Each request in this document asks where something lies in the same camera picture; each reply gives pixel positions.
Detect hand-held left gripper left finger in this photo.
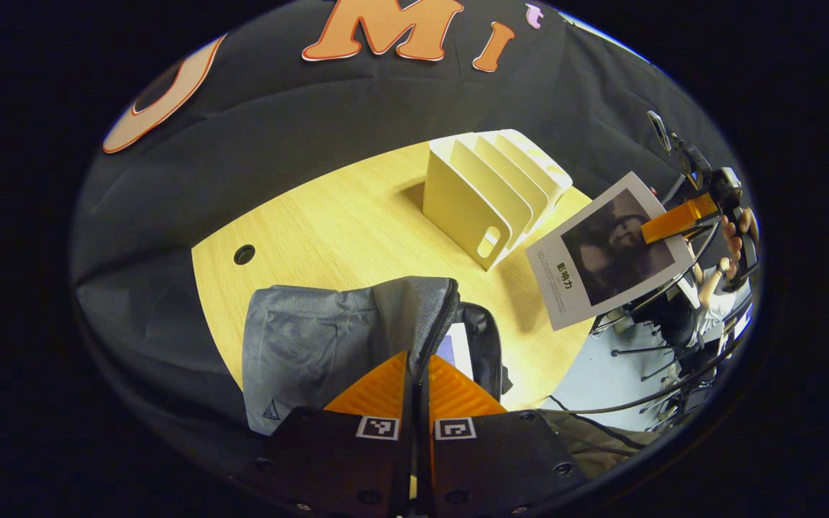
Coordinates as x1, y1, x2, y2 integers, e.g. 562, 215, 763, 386
260, 351, 414, 516

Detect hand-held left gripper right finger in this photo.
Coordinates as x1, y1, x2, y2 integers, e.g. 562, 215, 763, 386
414, 354, 589, 516

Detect grey schoolbag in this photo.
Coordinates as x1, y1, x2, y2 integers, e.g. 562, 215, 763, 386
242, 277, 513, 437

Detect blue night picture book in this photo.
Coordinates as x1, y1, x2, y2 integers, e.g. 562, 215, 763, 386
435, 322, 475, 383

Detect white portrait cover book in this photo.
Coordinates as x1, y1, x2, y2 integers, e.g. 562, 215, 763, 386
525, 171, 697, 332

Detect white bookshelf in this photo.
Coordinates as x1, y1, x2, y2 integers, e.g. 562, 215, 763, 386
423, 129, 574, 272

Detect person's khaki trousers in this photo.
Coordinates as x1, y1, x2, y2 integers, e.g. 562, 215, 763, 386
540, 410, 665, 480

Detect black floor cable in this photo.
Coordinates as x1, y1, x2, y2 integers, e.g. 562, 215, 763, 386
540, 345, 740, 432

